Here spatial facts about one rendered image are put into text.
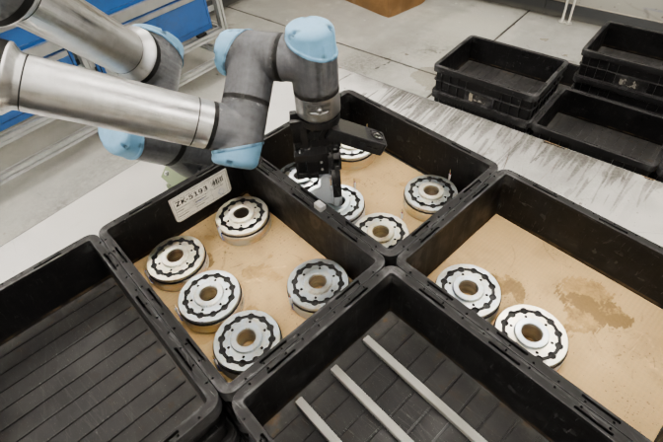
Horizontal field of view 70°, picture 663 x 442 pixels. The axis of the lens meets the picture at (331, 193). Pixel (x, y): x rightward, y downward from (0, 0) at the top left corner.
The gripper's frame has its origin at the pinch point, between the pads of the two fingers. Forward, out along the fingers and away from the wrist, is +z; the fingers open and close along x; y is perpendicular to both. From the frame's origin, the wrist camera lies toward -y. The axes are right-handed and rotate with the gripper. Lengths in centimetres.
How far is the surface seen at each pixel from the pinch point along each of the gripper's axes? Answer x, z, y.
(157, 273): 15.0, -0.8, 32.9
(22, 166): -117, 71, 143
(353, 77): -70, 15, -12
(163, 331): 31.0, -7.9, 27.1
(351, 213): 6.0, -0.7, -2.0
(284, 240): 8.2, 2.1, 11.1
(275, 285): 18.3, 2.1, 12.8
